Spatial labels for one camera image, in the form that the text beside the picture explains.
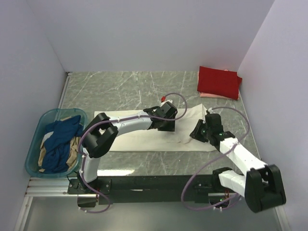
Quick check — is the teal plastic basket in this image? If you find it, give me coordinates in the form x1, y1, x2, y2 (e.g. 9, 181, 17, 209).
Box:
25, 108, 88, 179

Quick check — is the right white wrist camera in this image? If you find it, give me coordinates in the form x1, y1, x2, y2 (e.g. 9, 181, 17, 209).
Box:
206, 108, 213, 115

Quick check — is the beige t-shirt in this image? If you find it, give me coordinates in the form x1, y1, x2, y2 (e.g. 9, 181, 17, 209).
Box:
38, 116, 81, 172

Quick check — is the folded red t-shirt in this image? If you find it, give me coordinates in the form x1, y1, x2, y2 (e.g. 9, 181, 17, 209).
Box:
197, 66, 242, 100

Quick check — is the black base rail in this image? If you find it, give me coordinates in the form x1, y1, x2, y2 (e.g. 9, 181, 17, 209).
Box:
67, 175, 234, 207

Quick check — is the white t-shirt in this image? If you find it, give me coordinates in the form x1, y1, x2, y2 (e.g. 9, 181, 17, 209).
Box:
93, 103, 217, 153

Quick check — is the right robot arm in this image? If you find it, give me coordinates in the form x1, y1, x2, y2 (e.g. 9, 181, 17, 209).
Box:
190, 114, 286, 213

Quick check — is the blue t-shirt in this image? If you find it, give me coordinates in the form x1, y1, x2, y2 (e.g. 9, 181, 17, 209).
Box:
41, 115, 84, 173

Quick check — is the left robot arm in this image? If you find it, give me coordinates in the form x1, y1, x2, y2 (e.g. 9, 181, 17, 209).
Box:
77, 102, 178, 193

